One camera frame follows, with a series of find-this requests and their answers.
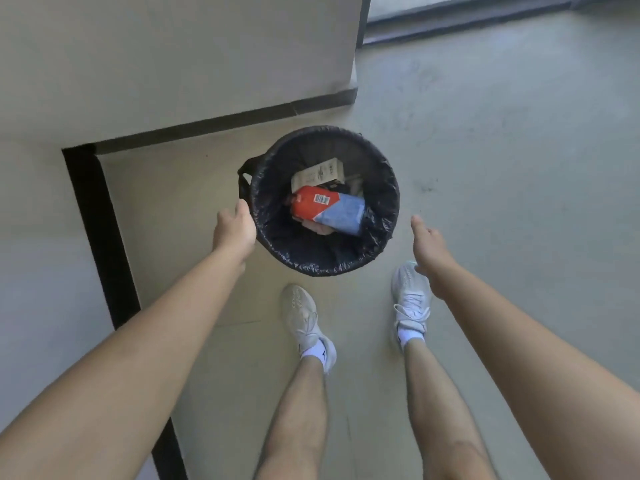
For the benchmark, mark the person's right hand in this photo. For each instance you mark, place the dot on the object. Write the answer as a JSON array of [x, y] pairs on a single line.
[[430, 252]]

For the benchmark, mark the person's left forearm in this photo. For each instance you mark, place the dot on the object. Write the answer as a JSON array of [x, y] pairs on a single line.
[[125, 374]]

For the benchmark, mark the person's left leg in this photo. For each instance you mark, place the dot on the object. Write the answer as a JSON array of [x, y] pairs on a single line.
[[297, 424]]

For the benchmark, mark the pale crumpled wrapper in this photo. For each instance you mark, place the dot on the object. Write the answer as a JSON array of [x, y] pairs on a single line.
[[315, 227]]

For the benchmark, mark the white left sneaker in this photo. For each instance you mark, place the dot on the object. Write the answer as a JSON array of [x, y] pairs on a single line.
[[299, 312]]

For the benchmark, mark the person's leg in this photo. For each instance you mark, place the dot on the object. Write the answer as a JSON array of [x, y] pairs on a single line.
[[297, 424], [440, 414]]

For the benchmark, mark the red and blue carton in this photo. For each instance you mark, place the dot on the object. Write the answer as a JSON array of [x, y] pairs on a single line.
[[325, 207]]

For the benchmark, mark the black bin liner bag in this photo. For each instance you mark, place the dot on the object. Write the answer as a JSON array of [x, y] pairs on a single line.
[[280, 234]]

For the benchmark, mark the dark window frame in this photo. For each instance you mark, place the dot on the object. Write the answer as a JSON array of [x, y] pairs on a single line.
[[450, 19]]

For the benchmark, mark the black skirting board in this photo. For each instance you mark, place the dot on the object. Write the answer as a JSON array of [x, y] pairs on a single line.
[[105, 254]]

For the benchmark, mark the white sneaker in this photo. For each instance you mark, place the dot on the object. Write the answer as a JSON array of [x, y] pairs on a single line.
[[299, 312], [411, 294]]

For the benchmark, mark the beige cardboard box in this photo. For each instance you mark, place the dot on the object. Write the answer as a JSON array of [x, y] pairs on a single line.
[[316, 174]]

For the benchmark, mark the person's left hand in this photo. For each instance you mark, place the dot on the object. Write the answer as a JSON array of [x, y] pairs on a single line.
[[233, 234]]

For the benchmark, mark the person's right forearm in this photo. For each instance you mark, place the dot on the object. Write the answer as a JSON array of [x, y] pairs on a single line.
[[540, 374]]

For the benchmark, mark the white right sneaker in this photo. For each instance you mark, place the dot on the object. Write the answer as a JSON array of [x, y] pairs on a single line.
[[411, 294]]

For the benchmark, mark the white left sock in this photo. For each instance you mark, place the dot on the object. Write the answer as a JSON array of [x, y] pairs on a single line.
[[317, 351]]

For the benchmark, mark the white sock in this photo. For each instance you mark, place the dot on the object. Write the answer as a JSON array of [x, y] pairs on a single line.
[[317, 351], [410, 336]]

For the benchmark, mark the person's right leg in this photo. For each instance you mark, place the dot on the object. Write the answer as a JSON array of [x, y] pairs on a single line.
[[440, 414]]

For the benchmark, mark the person's left thumb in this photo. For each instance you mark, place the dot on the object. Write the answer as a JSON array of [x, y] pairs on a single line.
[[244, 208]]

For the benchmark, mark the person's right fingers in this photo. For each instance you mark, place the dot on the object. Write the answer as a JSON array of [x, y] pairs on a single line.
[[417, 228]]

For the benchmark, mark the white right sock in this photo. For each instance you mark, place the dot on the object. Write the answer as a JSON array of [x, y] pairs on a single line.
[[410, 336]]

